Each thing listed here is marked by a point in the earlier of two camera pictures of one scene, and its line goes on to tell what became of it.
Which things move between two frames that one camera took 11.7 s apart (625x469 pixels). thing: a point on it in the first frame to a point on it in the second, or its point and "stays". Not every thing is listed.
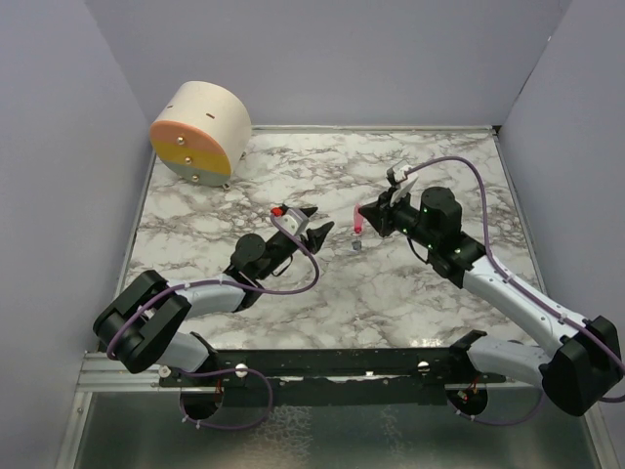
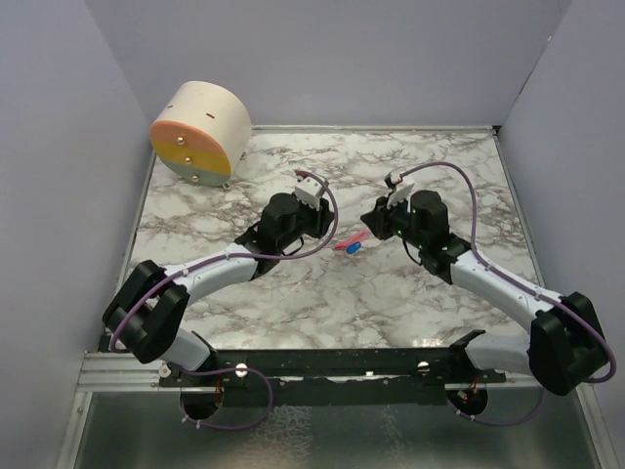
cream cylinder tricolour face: [202, 132] stays
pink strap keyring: [358, 219] to [359, 236]
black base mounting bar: [336, 376] stays
